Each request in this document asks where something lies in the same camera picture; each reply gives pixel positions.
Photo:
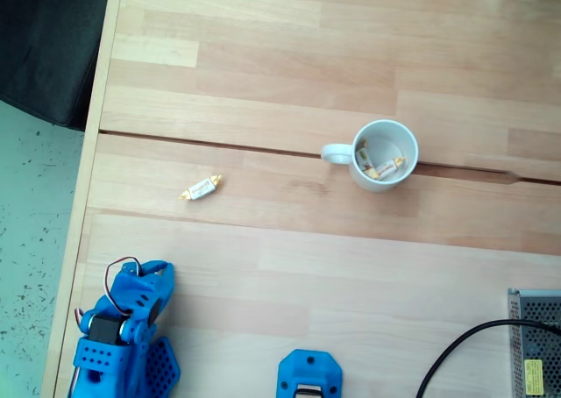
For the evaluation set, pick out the caramel sweet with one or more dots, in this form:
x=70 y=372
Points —
x=386 y=169
x=363 y=156
x=200 y=188

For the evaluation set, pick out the white printed mug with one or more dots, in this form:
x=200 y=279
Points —
x=372 y=184

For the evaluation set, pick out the wooden base board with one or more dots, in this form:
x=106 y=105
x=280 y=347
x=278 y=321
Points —
x=307 y=293

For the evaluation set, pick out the black upholstered seat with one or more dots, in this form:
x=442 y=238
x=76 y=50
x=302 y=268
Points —
x=44 y=43

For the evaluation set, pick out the perforated metal power supply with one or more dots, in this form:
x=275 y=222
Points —
x=539 y=328

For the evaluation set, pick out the blue printed post base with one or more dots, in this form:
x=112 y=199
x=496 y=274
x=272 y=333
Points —
x=293 y=371

